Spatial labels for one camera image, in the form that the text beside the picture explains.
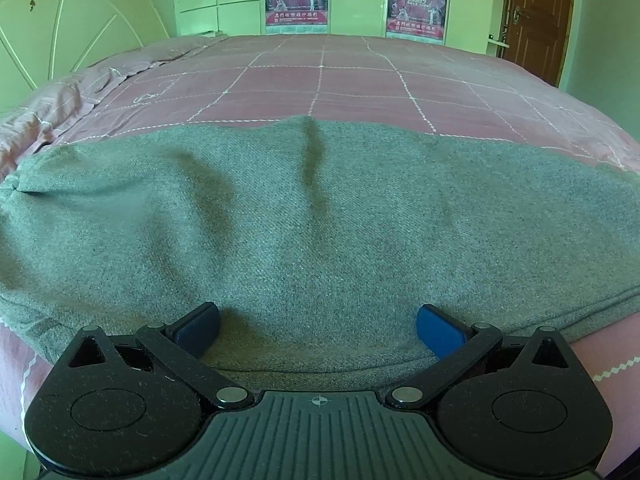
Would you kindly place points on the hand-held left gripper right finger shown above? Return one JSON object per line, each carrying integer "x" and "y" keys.
{"x": 437, "y": 330}

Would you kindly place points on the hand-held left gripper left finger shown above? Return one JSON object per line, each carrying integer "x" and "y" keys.
{"x": 200, "y": 330}

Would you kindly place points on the grey pants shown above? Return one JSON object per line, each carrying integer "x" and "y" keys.
{"x": 320, "y": 235}

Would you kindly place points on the pink checked bed sheet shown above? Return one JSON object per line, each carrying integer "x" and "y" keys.
{"x": 350, "y": 85}

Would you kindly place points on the pink pillow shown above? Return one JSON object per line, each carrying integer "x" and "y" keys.
{"x": 60, "y": 95}

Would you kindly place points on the cream corner shelf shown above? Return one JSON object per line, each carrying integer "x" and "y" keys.
{"x": 501, "y": 10}

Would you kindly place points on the cream arched headboard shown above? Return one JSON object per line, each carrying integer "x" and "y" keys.
{"x": 75, "y": 25}

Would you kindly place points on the brown wooden door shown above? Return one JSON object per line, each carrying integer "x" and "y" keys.
{"x": 540, "y": 15}

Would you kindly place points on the cream glossy wardrobe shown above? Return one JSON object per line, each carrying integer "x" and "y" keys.
{"x": 360, "y": 0}

